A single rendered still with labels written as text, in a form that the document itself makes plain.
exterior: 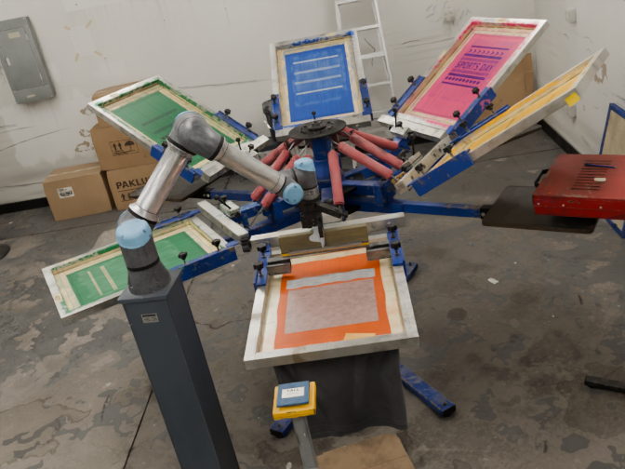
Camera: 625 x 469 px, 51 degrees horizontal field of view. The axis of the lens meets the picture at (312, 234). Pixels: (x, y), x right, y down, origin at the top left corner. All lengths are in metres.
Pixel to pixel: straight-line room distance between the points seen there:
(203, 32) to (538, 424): 4.80
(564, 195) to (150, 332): 1.67
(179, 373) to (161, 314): 0.26
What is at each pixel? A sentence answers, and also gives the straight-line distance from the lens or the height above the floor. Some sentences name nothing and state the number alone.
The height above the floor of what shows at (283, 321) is 0.95.
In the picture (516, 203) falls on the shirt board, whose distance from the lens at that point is 3.11.
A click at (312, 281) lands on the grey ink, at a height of 0.96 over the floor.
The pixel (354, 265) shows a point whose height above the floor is 0.95.
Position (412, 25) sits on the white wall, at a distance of 6.63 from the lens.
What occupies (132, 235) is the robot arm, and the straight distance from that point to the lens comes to 2.30.
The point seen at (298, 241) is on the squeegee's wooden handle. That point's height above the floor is 1.12.
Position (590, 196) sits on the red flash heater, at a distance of 2.77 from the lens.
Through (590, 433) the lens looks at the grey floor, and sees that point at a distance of 3.30.
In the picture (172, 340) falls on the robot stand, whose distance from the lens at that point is 2.43.
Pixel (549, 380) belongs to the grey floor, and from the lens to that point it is 3.57.
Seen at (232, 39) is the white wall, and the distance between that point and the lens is 6.66.
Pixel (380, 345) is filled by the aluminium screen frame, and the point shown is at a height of 0.97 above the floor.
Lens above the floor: 2.25
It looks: 25 degrees down
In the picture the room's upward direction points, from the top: 11 degrees counter-clockwise
